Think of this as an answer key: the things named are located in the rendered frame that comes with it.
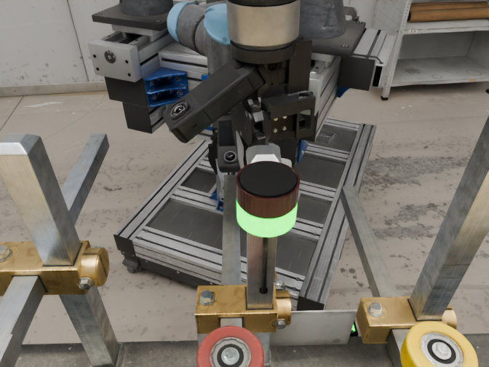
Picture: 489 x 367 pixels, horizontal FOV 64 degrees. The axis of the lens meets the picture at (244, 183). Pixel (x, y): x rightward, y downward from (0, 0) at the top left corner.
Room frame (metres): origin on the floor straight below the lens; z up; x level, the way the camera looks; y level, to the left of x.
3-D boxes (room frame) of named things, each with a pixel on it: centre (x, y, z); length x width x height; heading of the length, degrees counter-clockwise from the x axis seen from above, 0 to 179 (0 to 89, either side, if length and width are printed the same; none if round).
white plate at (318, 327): (0.37, -0.05, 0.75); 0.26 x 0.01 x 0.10; 91
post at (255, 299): (0.34, -0.02, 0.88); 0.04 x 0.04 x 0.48; 1
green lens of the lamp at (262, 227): (0.29, -0.02, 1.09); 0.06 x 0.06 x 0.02
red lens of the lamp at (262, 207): (0.29, -0.02, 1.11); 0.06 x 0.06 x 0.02
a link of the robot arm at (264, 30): (0.43, -0.02, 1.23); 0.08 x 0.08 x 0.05
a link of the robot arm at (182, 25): (0.76, 0.08, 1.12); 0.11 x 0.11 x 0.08; 38
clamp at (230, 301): (0.34, 0.00, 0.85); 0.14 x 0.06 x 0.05; 91
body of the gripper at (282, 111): (0.43, -0.03, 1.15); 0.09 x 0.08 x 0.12; 112
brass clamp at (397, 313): (0.35, -0.25, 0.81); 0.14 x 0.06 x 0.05; 91
